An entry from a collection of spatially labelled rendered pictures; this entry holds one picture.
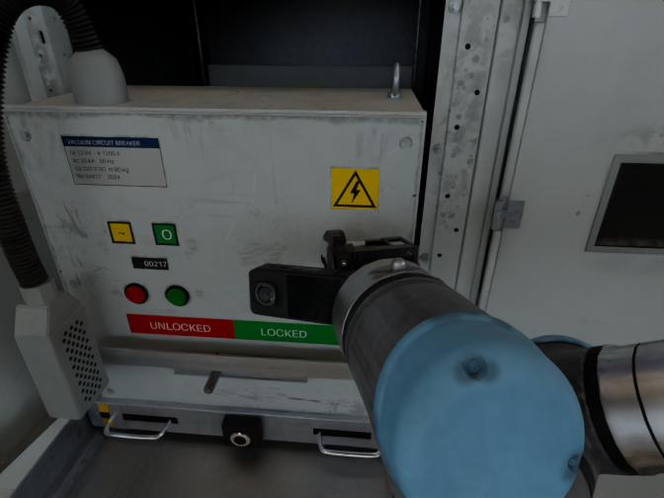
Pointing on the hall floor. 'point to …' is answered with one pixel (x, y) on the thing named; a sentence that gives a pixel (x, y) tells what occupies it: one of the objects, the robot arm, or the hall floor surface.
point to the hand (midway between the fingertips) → (323, 255)
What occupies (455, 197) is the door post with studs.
